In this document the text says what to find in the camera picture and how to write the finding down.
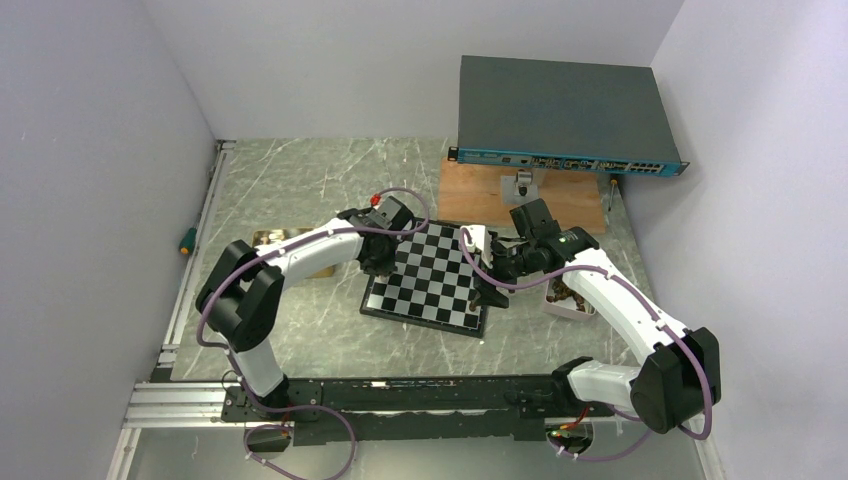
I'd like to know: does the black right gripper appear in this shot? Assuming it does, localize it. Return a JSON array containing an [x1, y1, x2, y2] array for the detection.
[[473, 240, 537, 308]]

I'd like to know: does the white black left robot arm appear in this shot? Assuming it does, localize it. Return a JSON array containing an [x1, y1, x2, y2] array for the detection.
[[195, 196, 416, 420]]

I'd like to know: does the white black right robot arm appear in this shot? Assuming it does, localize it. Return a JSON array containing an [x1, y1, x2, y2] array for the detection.
[[459, 199, 721, 440]]

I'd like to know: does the wooden board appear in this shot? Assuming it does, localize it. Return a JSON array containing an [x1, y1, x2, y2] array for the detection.
[[437, 159, 606, 234]]

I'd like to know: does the black and white chessboard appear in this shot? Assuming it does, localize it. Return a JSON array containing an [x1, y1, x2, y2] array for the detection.
[[359, 221, 488, 338]]

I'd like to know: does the pink plastic tray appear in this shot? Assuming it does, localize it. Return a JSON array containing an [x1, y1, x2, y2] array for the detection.
[[541, 279, 596, 321]]

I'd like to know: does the gold metal tin tray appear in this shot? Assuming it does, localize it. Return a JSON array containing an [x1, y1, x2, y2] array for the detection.
[[250, 227, 336, 279]]

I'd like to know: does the green orange screwdriver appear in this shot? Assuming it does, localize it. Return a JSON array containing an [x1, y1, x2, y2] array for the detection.
[[178, 227, 197, 255]]

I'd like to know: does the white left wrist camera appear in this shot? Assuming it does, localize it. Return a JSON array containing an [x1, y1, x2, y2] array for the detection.
[[370, 194, 406, 219]]

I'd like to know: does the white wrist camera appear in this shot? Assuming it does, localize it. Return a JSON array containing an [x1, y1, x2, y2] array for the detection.
[[370, 194, 406, 219], [460, 225, 493, 268]]

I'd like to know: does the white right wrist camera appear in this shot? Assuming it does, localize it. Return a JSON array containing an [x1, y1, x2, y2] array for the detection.
[[460, 225, 493, 268]]

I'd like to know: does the metal bracket with knob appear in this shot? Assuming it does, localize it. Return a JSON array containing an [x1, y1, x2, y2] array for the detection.
[[500, 169, 539, 206]]

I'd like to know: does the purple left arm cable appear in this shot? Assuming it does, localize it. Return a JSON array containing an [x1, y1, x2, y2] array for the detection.
[[195, 186, 432, 480]]

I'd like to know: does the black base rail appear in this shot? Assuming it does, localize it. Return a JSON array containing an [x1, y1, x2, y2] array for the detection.
[[221, 374, 612, 446]]

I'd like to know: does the blue grey network switch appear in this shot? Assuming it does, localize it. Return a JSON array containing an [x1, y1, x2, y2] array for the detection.
[[447, 55, 689, 178]]

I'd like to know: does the aluminium frame rail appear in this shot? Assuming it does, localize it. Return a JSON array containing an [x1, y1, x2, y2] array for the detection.
[[106, 140, 236, 479]]

